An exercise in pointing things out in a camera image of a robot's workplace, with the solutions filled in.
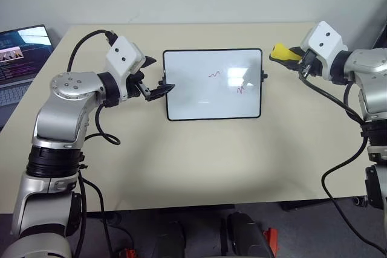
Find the dark object at wall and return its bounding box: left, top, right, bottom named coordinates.
left=372, top=19, right=387, bottom=50

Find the large dark rounded shape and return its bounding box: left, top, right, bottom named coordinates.
left=226, top=211, right=273, bottom=258

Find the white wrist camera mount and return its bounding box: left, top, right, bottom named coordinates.
left=105, top=35, right=146, bottom=96
left=301, top=21, right=348, bottom=81

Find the black table foot bar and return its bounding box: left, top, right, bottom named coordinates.
left=280, top=196, right=367, bottom=212

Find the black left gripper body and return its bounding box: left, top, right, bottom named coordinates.
left=125, top=69, right=151, bottom=100

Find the orange plastic part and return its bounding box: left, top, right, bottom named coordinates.
left=262, top=227, right=279, bottom=256

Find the black-framed small whiteboard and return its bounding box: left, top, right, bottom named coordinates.
left=158, top=48, right=268, bottom=121

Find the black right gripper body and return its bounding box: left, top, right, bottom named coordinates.
left=297, top=49, right=323, bottom=77

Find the yellow whiteboard eraser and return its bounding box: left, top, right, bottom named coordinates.
left=270, top=43, right=303, bottom=62

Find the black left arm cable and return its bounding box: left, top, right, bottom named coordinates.
left=67, top=30, right=121, bottom=258

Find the open grey laptop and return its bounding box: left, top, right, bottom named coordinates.
left=0, top=24, right=56, bottom=132

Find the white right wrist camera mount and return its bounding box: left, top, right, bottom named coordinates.
left=301, top=21, right=348, bottom=81

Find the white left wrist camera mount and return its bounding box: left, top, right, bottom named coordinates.
left=105, top=35, right=146, bottom=96

